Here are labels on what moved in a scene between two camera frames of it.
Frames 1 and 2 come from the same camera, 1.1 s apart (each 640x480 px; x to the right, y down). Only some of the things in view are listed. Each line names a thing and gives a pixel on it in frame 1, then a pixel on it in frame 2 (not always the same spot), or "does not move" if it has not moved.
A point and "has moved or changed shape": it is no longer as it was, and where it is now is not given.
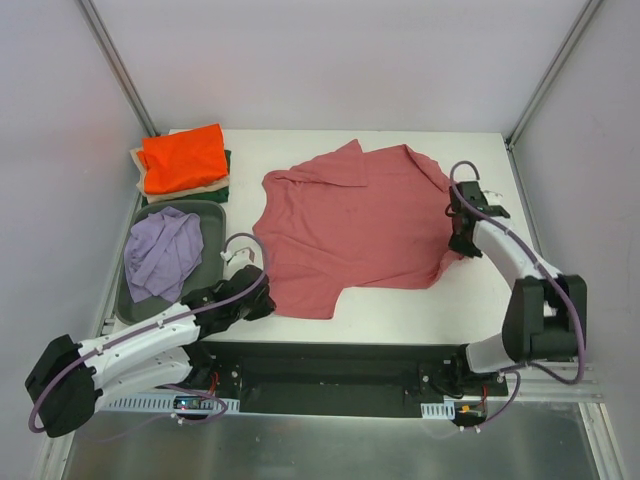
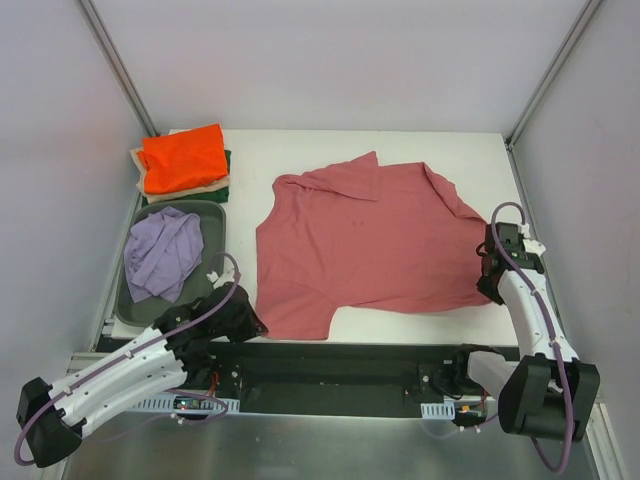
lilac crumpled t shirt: [160, 250] does not move
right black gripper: [461, 232] → [488, 286]
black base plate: [331, 379] does not move
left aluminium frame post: [101, 33] does not move
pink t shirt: [353, 221] has moved or changed shape
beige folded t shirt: [151, 197] does not move
